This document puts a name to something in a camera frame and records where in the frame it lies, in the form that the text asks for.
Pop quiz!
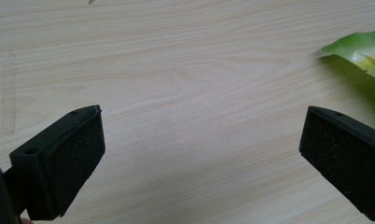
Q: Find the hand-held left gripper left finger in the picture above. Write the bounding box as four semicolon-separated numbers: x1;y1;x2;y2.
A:
3;105;106;221

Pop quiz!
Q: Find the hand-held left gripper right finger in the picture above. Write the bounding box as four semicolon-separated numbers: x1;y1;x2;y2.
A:
299;105;375;222

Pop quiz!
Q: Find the green snack packet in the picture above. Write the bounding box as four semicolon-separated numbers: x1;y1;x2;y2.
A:
321;29;375;84

